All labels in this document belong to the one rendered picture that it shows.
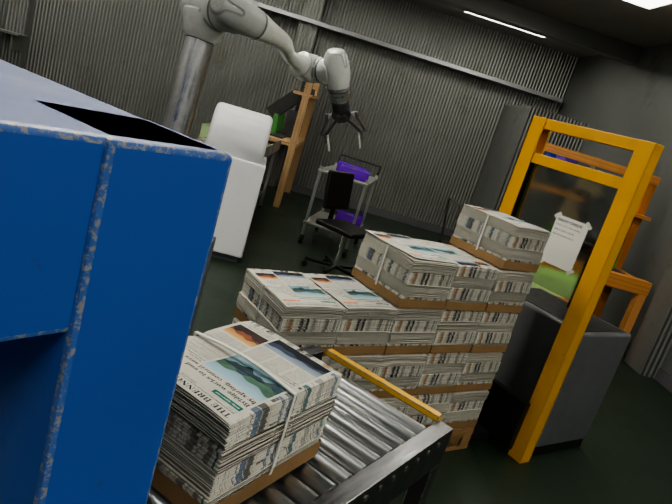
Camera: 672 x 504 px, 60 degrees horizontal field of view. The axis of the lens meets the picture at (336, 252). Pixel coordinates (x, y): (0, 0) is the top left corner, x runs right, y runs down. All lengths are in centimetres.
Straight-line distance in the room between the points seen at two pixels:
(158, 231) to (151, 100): 984
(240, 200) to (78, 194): 487
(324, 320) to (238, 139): 302
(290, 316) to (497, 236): 122
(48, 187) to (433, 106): 971
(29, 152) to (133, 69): 996
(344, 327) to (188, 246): 212
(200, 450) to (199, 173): 86
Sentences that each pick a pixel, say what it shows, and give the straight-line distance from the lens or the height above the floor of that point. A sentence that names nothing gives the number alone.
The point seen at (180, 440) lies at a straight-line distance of 117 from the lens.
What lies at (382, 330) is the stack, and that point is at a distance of 259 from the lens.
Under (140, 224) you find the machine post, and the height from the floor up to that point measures 151.
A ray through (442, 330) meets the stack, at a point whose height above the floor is 73.
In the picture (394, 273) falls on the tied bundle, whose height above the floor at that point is 96.
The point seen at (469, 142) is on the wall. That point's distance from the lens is 1009.
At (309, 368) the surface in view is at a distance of 131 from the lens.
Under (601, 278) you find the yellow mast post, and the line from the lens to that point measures 332.
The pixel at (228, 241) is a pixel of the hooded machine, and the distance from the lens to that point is 524.
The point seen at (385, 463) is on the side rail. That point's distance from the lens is 154.
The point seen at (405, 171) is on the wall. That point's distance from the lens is 994.
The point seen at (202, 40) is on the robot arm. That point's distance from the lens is 219.
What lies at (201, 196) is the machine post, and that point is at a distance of 33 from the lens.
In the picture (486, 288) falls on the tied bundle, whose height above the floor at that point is 96.
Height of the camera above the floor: 159
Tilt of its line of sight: 14 degrees down
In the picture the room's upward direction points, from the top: 17 degrees clockwise
